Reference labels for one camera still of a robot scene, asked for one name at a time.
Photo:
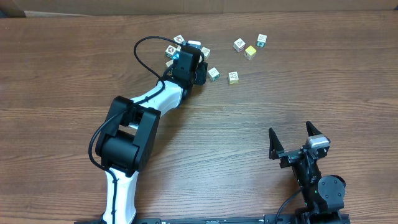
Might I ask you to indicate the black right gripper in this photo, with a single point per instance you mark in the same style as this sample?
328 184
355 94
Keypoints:
290 157

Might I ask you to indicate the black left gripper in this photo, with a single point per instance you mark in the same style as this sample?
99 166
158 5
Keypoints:
201 71

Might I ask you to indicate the wooden block green letter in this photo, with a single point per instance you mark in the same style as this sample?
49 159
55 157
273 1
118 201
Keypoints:
169 63

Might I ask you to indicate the wooden block soccer ball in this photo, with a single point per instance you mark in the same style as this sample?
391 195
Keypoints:
170 51

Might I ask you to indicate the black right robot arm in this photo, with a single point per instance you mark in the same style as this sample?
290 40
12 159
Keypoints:
323 196

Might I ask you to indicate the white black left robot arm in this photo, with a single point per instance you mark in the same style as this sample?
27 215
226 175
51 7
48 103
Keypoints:
125 140

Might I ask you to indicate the wooden block tan picture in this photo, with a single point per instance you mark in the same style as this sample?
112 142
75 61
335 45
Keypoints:
206 52

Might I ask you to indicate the wooden block green R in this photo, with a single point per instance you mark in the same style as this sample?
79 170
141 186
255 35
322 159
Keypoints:
213 74

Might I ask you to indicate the wooden block red picture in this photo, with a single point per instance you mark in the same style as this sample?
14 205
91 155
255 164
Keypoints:
179 40

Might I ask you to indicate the wooden block yellow side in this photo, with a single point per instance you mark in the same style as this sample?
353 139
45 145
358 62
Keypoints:
233 78

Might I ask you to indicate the wooden block red side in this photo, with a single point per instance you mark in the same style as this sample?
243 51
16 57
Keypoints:
239 45

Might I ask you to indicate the yellow top wooden block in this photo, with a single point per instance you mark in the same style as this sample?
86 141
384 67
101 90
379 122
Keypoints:
250 52

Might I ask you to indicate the wooden block green four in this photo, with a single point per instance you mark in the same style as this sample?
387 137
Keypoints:
261 40

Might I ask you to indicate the brown cardboard backdrop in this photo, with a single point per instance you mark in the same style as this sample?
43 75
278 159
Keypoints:
22 8

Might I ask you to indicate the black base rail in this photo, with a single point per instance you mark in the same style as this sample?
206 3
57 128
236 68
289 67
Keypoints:
266 219

